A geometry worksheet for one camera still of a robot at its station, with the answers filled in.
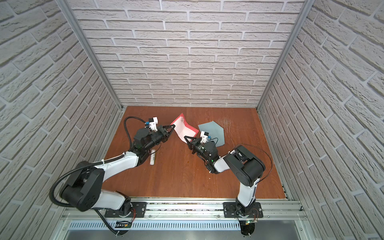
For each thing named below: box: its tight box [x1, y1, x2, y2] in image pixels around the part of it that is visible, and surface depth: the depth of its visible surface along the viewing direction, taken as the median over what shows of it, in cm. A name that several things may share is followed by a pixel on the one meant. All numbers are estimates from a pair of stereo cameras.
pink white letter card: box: [170, 113, 200, 143], surface depth 87 cm
